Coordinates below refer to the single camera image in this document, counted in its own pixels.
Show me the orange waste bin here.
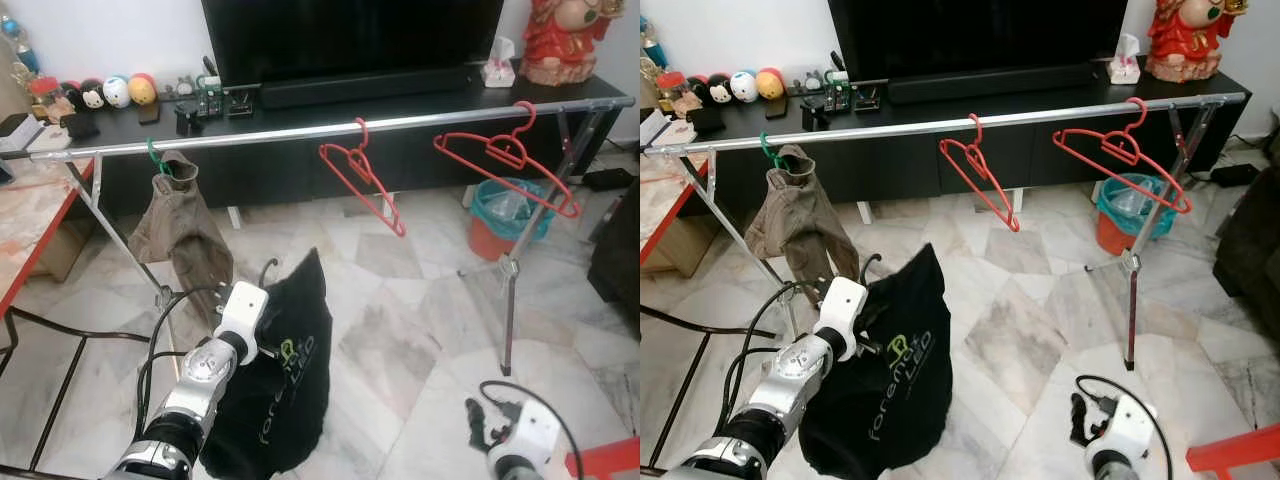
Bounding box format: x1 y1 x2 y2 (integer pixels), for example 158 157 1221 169
1096 213 1142 257
467 218 517 262

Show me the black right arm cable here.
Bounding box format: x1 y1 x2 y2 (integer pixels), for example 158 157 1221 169
1076 374 1174 480
477 379 585 480

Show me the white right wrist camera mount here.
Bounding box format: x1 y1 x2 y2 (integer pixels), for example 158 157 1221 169
1109 394 1160 462
504 400 562 467

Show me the silver metal clothes rack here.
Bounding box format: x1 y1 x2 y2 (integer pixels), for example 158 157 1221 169
30 96 637 378
645 91 1250 373

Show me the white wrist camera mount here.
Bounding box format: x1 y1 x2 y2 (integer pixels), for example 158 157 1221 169
1109 394 1160 462
211 281 270 342
504 400 562 467
817 276 870 362

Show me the green clothes hanger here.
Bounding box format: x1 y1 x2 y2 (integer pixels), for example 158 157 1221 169
146 137 177 180
759 131 792 172

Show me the red lid figurine jar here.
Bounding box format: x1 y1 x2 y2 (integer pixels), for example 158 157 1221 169
28 75 63 123
662 70 697 117

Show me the red plastic clothes hanger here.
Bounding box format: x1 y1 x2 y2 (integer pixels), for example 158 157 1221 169
319 117 410 239
1051 96 1194 215
937 112 1022 234
432 99 582 220

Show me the small white pink box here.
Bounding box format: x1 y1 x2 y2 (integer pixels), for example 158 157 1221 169
481 37 517 90
1107 32 1144 85

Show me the teal plastic bin liner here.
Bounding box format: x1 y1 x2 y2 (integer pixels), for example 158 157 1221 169
469 177 555 242
1094 172 1179 239

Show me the black TV console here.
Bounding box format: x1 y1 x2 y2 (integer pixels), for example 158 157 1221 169
0 72 627 218
660 69 1252 208

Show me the black soundbar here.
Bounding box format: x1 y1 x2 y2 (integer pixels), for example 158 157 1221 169
886 61 1098 105
259 64 483 110

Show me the red laughing Buddha statue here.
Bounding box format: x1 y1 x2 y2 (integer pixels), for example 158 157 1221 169
519 0 614 87
1144 0 1250 84

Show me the dark brown sofa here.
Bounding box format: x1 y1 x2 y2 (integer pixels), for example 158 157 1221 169
1212 163 1280 343
587 178 641 338

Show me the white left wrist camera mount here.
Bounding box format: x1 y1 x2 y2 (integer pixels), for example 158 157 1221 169
211 281 270 342
817 276 870 362

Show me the black flat television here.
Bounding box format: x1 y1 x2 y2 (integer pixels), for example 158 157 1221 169
827 0 1130 86
201 0 507 91

